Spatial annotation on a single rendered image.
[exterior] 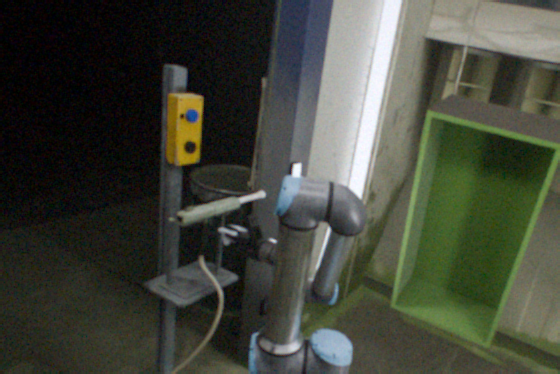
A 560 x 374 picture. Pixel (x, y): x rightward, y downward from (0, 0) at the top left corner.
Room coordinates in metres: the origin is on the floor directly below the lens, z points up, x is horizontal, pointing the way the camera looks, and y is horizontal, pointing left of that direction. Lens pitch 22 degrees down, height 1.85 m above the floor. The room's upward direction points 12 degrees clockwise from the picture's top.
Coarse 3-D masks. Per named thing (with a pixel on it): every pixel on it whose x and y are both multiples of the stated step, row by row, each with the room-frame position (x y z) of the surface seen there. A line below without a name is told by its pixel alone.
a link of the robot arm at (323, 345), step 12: (312, 336) 1.28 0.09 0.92; (324, 336) 1.30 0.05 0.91; (336, 336) 1.31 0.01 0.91; (312, 348) 1.24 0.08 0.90; (324, 348) 1.23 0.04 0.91; (336, 348) 1.25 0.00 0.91; (348, 348) 1.27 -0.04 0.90; (312, 360) 1.21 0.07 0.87; (324, 360) 1.21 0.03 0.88; (336, 360) 1.21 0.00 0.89; (348, 360) 1.25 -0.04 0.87; (312, 372) 1.20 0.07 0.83; (324, 372) 1.20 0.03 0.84; (336, 372) 1.21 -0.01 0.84
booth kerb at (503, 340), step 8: (368, 280) 3.23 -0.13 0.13; (376, 280) 3.20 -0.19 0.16; (368, 288) 3.22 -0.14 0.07; (376, 288) 3.19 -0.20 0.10; (384, 288) 3.17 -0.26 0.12; (392, 288) 3.14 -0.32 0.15; (496, 328) 2.84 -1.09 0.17; (496, 336) 2.82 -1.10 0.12; (504, 336) 2.80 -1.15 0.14; (512, 336) 2.79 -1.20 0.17; (496, 344) 2.81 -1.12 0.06; (504, 344) 2.79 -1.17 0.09; (512, 344) 2.78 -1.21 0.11; (520, 344) 2.76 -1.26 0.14; (528, 344) 2.74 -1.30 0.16; (520, 352) 2.75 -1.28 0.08; (528, 352) 2.73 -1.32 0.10; (536, 352) 2.71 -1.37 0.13; (544, 352) 2.70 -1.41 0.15; (552, 352) 2.68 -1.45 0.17; (536, 360) 2.70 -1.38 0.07; (544, 360) 2.69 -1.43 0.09; (552, 360) 2.67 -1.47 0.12; (552, 368) 2.66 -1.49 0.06
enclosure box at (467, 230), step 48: (432, 144) 2.34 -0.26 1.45; (480, 144) 2.40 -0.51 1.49; (528, 144) 2.31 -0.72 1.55; (432, 192) 2.54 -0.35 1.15; (480, 192) 2.43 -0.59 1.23; (528, 192) 2.33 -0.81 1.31; (432, 240) 2.57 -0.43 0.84; (480, 240) 2.46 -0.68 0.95; (528, 240) 2.00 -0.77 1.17; (432, 288) 2.57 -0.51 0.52; (480, 288) 2.49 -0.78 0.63; (480, 336) 2.21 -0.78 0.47
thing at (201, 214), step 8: (224, 200) 1.75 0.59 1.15; (232, 200) 1.77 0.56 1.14; (240, 200) 1.82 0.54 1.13; (248, 200) 1.87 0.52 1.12; (192, 208) 1.58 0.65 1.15; (200, 208) 1.62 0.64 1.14; (208, 208) 1.64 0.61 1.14; (216, 208) 1.67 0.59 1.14; (224, 208) 1.71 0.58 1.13; (232, 208) 1.76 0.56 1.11; (184, 216) 1.53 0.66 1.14; (192, 216) 1.55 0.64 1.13; (200, 216) 1.59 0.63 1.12; (208, 216) 1.64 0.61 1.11; (184, 224) 1.53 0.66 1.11; (200, 224) 1.62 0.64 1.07; (208, 224) 1.65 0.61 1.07; (200, 232) 1.62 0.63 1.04; (200, 240) 1.62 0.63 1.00; (200, 248) 1.63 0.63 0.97
